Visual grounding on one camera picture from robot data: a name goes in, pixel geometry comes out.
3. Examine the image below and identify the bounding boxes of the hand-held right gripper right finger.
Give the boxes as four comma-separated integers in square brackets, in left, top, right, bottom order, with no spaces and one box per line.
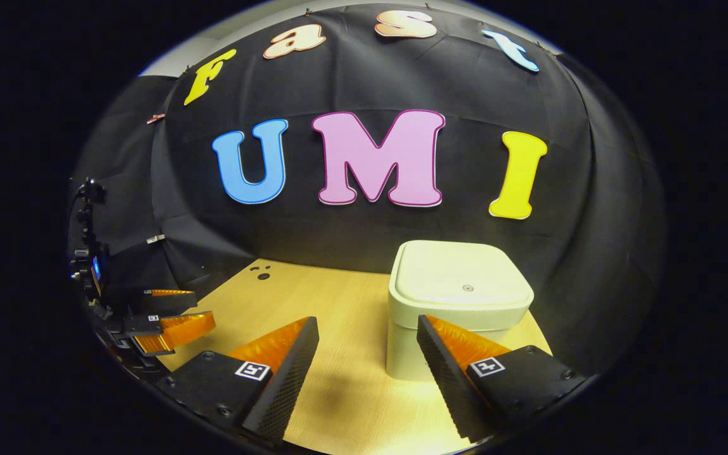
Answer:
[416,315,588,443]

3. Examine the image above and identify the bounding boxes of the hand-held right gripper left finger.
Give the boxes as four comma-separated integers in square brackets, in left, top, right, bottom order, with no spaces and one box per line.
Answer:
[157,317,319,443]

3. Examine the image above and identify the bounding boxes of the pale green desktop garbage bin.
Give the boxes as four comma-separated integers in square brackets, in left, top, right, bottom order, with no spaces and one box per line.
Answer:
[386,240,535,382]

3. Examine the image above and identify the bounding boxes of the wooden desktop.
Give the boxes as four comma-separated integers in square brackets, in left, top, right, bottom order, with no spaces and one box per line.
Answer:
[161,258,553,455]

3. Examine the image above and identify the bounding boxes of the black backdrop cloth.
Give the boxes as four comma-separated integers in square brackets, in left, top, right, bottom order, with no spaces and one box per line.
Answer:
[70,3,667,373]

